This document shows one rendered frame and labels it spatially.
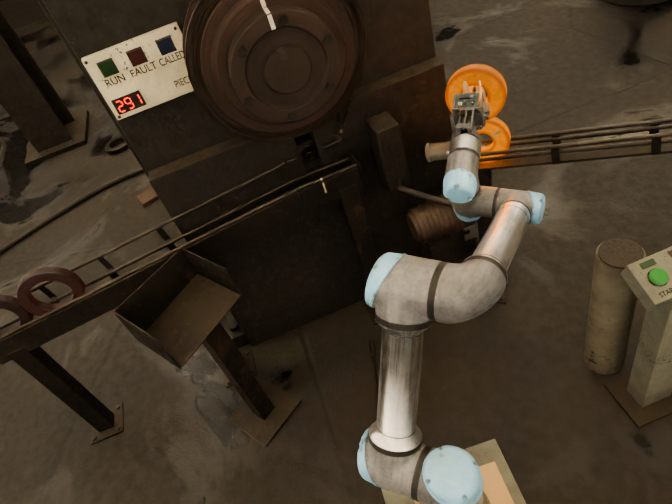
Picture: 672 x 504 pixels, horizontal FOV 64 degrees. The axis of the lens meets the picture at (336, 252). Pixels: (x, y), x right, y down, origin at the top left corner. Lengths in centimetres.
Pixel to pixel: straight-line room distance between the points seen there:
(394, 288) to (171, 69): 90
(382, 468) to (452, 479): 15
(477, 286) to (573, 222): 146
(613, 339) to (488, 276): 85
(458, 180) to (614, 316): 69
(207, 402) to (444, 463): 120
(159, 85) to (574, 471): 161
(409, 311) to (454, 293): 10
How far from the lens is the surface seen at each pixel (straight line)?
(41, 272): 183
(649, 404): 196
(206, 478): 206
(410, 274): 102
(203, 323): 159
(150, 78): 161
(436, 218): 175
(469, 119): 139
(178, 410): 225
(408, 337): 108
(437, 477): 120
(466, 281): 101
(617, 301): 169
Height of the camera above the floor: 170
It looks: 43 degrees down
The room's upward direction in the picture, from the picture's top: 20 degrees counter-clockwise
